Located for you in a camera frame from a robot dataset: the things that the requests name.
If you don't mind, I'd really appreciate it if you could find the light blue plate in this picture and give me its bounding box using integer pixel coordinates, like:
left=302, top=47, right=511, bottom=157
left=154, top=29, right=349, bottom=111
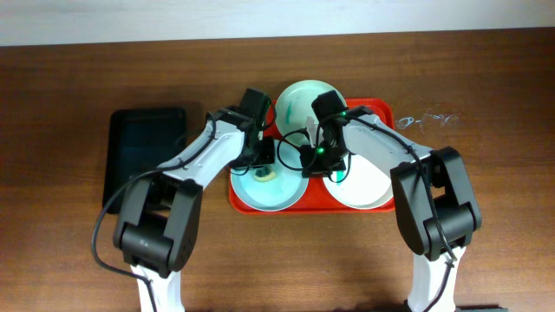
left=231, top=139, right=309, bottom=211

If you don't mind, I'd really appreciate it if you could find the black plastic tray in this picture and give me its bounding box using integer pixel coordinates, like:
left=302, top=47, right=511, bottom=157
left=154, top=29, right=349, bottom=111
left=102, top=107, right=186, bottom=203

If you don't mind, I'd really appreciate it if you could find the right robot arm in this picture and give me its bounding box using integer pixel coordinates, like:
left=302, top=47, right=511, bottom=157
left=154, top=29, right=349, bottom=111
left=307, top=106, right=482, bottom=311

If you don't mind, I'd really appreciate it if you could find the red plastic tray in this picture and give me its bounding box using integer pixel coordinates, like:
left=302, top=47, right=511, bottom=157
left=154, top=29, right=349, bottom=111
left=229, top=98, right=395, bottom=215

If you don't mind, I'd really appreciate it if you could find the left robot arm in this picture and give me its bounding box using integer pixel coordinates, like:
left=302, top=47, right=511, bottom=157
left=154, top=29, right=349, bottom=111
left=113, top=107, right=268, bottom=311

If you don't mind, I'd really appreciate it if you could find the green yellow sponge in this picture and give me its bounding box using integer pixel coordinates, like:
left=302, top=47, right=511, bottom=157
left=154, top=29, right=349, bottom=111
left=253, top=168, right=277, bottom=183

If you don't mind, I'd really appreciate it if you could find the light green plate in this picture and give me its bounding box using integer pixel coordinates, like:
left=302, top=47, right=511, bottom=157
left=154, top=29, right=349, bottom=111
left=275, top=80, right=347, bottom=136

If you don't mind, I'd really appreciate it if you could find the white plate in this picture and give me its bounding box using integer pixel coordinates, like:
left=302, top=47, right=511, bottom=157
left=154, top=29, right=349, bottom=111
left=322, top=155, right=393, bottom=210

